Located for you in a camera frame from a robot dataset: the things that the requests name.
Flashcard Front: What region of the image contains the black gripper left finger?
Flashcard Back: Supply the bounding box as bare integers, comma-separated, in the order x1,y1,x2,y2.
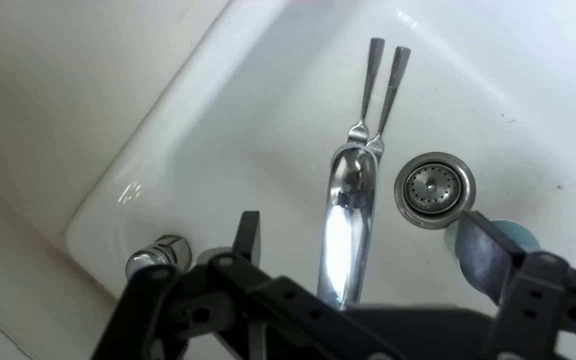
93,211,396,360

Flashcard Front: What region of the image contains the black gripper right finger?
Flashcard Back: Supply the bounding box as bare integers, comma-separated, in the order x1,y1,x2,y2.
459,212,576,360

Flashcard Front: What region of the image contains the light blue cup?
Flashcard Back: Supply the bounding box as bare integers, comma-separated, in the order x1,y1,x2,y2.
445,221,540,253

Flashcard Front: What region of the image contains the chrome sink faucet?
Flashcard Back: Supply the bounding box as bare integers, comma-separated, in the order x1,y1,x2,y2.
317,146,378,311

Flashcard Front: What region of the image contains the chrome sink side knob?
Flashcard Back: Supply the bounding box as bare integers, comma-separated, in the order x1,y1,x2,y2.
124,235,193,278

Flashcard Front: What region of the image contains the sink drain strainer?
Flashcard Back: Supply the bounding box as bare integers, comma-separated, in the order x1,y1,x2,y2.
395,153,476,231

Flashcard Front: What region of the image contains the white farmhouse sink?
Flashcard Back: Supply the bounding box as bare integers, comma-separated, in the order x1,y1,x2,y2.
66,0,576,308

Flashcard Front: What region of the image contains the left silver fork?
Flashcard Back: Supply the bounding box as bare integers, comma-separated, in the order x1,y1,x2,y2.
348,38,387,144

